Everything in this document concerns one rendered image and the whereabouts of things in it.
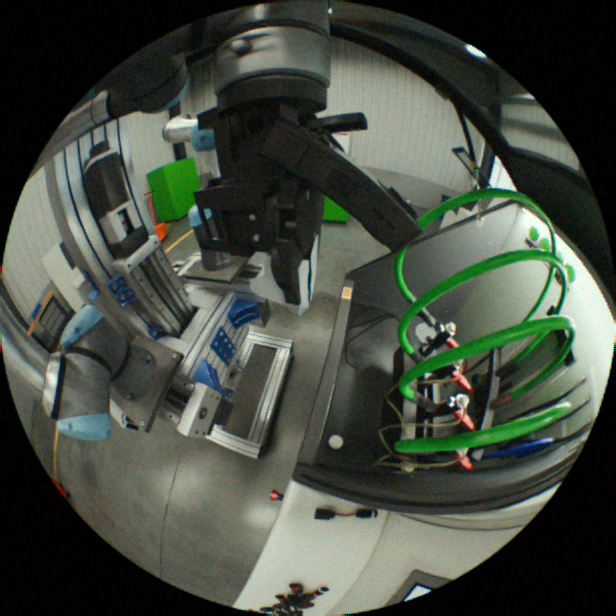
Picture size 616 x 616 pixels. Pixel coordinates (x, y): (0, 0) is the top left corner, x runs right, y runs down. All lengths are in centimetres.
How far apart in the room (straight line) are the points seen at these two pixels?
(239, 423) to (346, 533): 97
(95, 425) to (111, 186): 47
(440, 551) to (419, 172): 718
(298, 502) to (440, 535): 27
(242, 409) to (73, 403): 106
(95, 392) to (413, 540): 57
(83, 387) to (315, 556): 51
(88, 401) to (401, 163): 705
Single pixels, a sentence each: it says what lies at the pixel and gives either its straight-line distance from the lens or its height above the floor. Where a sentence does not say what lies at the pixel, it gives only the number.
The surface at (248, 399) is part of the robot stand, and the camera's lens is 127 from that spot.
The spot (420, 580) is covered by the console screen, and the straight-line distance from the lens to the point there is 44.
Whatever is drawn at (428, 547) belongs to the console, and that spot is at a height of 111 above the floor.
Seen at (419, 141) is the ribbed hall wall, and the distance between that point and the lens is 705.
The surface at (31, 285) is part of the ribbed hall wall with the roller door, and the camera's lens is 598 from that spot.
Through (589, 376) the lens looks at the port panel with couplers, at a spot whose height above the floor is 131.
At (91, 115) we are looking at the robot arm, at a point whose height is 153.
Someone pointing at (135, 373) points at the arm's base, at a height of 109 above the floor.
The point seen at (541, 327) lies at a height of 133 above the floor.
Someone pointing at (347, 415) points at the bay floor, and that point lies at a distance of 58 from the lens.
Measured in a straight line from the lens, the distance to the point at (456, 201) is 28.
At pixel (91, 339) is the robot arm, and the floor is 123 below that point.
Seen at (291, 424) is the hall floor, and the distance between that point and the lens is 140.
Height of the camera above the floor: 139
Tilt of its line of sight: 49 degrees down
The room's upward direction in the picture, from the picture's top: straight up
